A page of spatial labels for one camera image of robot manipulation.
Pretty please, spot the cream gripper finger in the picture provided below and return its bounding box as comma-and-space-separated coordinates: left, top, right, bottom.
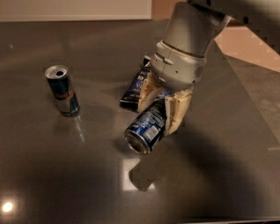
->
137, 72, 164, 113
164, 90, 192, 136

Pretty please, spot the blue pepsi can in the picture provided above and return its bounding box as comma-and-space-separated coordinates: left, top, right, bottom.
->
124, 100, 166, 155

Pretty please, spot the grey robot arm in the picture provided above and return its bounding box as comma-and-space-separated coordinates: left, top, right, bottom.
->
138, 0, 280, 135

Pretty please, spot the red bull can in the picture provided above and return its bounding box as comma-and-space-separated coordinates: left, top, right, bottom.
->
45, 65, 79, 117

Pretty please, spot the blue vinegar chips bag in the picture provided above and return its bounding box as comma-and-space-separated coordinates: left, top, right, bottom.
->
119, 55, 151, 112

